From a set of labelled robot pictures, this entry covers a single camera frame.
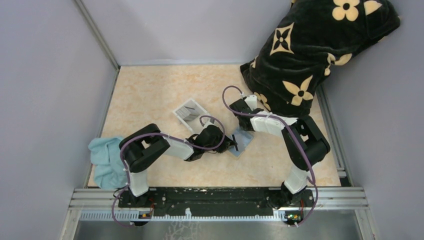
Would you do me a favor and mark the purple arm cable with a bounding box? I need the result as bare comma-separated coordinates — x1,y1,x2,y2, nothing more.
111,115,227,228
221,85,320,228

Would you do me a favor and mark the white plastic card box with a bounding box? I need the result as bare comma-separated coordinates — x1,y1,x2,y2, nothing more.
172,98,215,134

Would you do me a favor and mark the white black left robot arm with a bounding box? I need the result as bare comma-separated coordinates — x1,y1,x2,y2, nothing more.
119,123,237,207

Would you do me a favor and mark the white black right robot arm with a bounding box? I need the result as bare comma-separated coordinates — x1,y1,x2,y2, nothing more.
228,96,331,206

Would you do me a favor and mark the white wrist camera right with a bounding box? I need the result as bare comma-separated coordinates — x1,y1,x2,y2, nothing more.
243,94,258,111

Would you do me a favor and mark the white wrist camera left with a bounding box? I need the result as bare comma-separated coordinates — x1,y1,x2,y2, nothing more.
201,120,214,130

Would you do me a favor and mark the aluminium frame rail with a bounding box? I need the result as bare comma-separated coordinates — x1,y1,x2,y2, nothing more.
60,186,377,240

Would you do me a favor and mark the light blue cloth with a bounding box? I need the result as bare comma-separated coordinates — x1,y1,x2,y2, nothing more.
88,136,128,190

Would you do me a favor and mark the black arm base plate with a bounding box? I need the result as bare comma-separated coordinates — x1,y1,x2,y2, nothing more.
118,187,315,209

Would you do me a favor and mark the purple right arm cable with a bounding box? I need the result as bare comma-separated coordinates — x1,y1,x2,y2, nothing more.
221,85,320,228

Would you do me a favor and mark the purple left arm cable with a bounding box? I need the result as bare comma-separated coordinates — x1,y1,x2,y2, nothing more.
111,115,227,228

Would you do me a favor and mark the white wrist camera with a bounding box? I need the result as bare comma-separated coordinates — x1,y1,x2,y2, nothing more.
201,120,214,130
243,94,258,111

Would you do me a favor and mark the thin credit card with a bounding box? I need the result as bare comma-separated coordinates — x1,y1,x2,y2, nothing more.
229,133,253,158

